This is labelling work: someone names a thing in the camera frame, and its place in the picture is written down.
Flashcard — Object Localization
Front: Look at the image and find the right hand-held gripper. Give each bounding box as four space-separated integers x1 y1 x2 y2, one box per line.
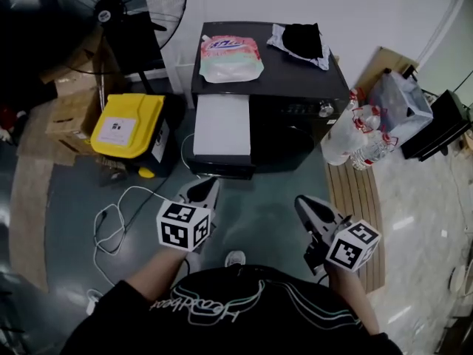
294 194 382 277

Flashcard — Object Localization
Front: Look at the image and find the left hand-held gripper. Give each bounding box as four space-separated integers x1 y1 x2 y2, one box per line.
156 177 221 253

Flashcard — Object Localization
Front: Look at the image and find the white detergent drawer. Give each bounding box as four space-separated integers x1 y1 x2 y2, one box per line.
186 94 256 181

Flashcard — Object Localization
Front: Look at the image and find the person's left forearm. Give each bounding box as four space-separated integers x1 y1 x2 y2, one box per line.
124 247 190 311

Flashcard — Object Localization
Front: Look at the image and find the person's right forearm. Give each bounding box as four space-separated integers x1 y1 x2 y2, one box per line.
326 263 381 337

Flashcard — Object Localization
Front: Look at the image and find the black washing machine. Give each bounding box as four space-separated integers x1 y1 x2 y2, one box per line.
186 21 352 181

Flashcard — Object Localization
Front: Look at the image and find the pink detergent refill pouch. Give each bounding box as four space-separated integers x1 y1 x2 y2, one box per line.
198 34 265 84

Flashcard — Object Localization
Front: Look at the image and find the striped wooden board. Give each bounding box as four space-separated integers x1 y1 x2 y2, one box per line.
324 158 387 294

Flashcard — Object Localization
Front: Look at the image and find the person's white shoe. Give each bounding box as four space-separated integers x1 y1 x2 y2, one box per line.
224 250 247 268

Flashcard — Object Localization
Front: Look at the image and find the clear red-capped water bottle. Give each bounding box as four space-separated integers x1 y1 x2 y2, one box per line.
320 97 361 166
350 131 401 172
353 104 382 133

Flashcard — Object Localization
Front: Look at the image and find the person's black printed shirt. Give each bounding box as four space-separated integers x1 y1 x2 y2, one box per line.
58 264 404 355

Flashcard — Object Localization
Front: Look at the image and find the yellow lidded black bin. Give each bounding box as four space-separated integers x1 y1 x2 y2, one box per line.
89 92 175 179

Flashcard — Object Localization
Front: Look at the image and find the clear plastic storage box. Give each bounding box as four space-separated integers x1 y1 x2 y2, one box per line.
367 68 434 148

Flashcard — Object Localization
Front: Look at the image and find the black case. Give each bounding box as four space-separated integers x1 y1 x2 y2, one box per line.
400 89 473 163

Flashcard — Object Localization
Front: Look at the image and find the brown cardboard box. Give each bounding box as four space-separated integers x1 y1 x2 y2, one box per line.
39 26 114 85
44 86 101 155

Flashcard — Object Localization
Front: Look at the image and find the flat cardboard sheet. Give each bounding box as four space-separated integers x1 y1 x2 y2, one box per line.
353 46 421 92

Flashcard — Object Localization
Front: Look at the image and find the red object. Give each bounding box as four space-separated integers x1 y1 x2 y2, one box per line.
0 104 27 135

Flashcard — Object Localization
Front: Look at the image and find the grey crumpled cloth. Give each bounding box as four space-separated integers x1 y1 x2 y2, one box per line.
266 23 331 71

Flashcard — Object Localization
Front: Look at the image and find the black cloth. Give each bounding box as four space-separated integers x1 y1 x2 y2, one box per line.
282 22 324 60

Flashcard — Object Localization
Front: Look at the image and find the black standing fan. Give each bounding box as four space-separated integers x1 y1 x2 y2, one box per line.
47 0 188 95

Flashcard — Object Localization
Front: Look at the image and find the white power cable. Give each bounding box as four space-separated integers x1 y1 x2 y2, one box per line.
92 132 208 288

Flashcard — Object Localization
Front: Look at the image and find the thin floor cable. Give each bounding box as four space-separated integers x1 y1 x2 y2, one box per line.
442 152 473 238

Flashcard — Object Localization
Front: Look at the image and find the white wall pipe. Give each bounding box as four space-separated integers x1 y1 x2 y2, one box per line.
416 0 469 63

